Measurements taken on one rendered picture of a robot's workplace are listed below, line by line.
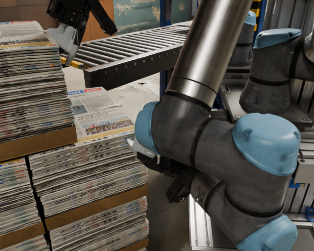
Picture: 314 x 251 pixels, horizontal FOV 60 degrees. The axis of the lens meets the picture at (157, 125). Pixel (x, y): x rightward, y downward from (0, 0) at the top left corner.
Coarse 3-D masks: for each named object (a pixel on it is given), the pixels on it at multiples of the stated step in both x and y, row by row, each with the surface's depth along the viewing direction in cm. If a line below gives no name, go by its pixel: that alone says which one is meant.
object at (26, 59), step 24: (0, 48) 51; (24, 48) 51; (48, 48) 53; (0, 72) 51; (24, 72) 53; (48, 72) 55; (0, 96) 52; (24, 96) 54; (48, 96) 56; (0, 120) 54; (24, 120) 56; (48, 120) 58; (72, 120) 61
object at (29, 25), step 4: (0, 24) 75; (4, 24) 75; (8, 24) 74; (12, 24) 74; (16, 24) 74; (20, 24) 74; (24, 24) 74; (28, 24) 74; (32, 24) 74; (36, 24) 74; (0, 28) 70; (4, 28) 70; (8, 28) 70; (12, 28) 70; (16, 28) 71; (20, 28) 71; (24, 28) 71; (28, 28) 71; (32, 28) 71; (36, 28) 71; (40, 28) 71; (0, 32) 67; (4, 32) 67; (8, 32) 67
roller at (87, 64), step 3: (60, 54) 150; (63, 54) 150; (75, 60) 141; (78, 60) 140; (81, 60) 140; (63, 63) 149; (84, 63) 136; (87, 63) 136; (90, 63) 135; (93, 63) 135; (72, 66) 144; (84, 66) 136; (87, 66) 134; (90, 66) 133; (93, 66) 132; (81, 69) 139; (84, 69) 137
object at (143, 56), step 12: (168, 48) 162; (180, 48) 169; (120, 60) 139; (132, 60) 141; (144, 60) 147; (156, 60) 155; (168, 60) 163; (84, 72) 126; (96, 72) 126; (108, 72) 131; (120, 72) 137; (132, 72) 144; (144, 72) 151; (156, 72) 158; (96, 84) 128; (108, 84) 134; (120, 84) 140
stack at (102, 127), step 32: (96, 96) 91; (96, 128) 71; (128, 128) 72; (32, 160) 60; (64, 160) 64; (96, 160) 68; (128, 160) 73; (0, 192) 59; (32, 192) 63; (64, 192) 67; (96, 192) 72; (0, 224) 63; (32, 224) 67; (96, 224) 78; (128, 224) 84
